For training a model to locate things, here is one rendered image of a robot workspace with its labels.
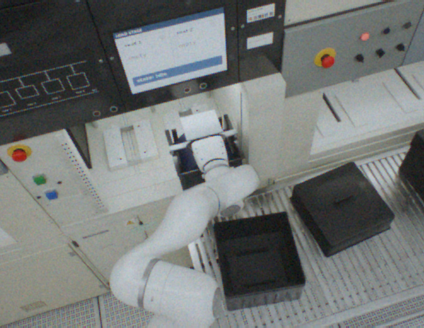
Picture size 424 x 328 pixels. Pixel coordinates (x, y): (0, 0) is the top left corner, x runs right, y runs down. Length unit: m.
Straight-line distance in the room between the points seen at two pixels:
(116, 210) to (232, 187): 0.73
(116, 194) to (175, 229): 0.94
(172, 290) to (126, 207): 0.92
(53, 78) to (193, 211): 0.53
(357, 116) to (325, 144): 0.21
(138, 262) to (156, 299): 0.08
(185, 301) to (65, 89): 0.65
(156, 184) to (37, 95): 0.72
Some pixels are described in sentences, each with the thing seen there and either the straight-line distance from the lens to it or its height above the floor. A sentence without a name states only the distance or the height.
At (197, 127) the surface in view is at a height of 1.27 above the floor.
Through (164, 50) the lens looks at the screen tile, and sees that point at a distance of 1.15.
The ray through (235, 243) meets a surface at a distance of 1.70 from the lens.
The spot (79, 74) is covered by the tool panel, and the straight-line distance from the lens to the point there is 1.16.
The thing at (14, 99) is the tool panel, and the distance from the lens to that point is 1.22.
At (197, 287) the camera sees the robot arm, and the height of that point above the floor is 1.54.
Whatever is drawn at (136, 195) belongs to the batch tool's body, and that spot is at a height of 0.87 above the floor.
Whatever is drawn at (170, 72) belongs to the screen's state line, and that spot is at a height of 1.51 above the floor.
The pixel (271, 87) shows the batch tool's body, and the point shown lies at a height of 1.40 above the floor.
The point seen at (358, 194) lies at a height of 0.86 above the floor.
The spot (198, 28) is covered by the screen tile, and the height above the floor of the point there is 1.64.
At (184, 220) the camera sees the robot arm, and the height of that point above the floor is 1.58.
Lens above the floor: 2.33
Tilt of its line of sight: 56 degrees down
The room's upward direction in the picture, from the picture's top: 6 degrees counter-clockwise
